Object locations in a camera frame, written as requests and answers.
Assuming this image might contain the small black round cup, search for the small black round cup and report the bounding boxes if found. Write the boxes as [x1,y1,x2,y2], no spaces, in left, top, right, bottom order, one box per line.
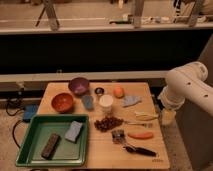
[95,87,104,96]

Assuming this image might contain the orange bowl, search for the orange bowl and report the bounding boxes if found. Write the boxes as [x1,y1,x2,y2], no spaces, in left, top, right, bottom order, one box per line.
[51,93,74,113]

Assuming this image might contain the blue sponge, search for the blue sponge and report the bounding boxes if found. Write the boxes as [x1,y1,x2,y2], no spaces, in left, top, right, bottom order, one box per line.
[65,121,83,142]

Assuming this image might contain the orange apple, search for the orange apple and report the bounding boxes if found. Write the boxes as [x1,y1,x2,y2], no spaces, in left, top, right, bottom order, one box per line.
[113,87,124,98]

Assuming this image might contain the yellow banana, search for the yellow banana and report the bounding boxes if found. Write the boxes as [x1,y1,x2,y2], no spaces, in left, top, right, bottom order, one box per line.
[135,112,158,121]

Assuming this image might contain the white paper cup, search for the white paper cup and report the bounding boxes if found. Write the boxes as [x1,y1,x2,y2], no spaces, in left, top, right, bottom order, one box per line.
[99,94,113,114]

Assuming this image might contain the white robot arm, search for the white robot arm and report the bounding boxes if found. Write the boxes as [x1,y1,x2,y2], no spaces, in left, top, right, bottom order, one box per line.
[158,61,213,125]

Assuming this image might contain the metal fork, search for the metal fork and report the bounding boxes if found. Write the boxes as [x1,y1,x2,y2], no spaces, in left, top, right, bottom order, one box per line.
[124,121,153,128]

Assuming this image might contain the bunch of dark grapes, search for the bunch of dark grapes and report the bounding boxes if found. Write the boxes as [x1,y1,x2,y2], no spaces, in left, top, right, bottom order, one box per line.
[94,117,123,132]

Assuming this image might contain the blue box on floor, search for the blue box on floor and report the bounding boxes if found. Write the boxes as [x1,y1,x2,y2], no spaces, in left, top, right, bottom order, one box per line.
[23,105,38,122]

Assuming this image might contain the wooden board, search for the wooden board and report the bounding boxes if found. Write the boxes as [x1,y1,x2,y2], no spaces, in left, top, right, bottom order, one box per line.
[36,82,171,170]

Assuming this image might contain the black handled spatula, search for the black handled spatula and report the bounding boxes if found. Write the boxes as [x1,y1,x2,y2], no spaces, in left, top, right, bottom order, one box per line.
[111,129,158,158]

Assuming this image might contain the green plastic tray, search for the green plastic tray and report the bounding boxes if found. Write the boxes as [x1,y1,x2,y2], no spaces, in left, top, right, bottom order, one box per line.
[16,114,89,167]

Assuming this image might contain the black cable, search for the black cable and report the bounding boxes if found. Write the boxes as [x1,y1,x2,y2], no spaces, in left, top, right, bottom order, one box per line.
[5,97,25,117]

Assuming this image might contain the dark brown block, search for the dark brown block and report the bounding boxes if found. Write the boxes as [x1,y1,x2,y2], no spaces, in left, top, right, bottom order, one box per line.
[41,133,61,159]

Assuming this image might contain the purple bowl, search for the purple bowl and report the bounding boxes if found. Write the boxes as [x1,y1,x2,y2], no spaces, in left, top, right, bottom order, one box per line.
[68,77,90,96]

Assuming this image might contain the orange carrot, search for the orange carrot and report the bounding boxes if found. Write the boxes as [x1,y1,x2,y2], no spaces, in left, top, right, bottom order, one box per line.
[127,132,154,140]

